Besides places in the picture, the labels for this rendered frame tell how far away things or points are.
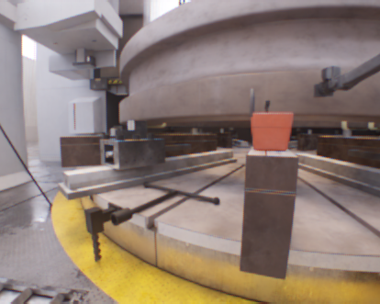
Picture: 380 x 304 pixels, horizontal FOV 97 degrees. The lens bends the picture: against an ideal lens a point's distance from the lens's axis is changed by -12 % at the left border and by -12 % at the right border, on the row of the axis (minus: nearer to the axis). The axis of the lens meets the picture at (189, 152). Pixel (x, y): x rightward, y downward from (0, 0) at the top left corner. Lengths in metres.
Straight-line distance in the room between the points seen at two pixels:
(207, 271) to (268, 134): 0.69
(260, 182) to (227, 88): 0.89
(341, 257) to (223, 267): 0.48
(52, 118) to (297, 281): 5.50
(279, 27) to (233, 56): 0.36
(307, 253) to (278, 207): 0.34
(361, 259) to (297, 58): 1.18
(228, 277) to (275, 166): 0.62
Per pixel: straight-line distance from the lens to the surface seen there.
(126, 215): 1.03
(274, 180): 0.57
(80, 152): 2.66
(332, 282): 1.03
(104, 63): 3.94
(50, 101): 5.70
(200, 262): 1.02
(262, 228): 0.62
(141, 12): 5.19
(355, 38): 1.73
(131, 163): 1.53
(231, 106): 1.32
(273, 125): 0.67
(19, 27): 3.75
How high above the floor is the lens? 0.75
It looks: 7 degrees down
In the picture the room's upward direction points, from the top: straight up
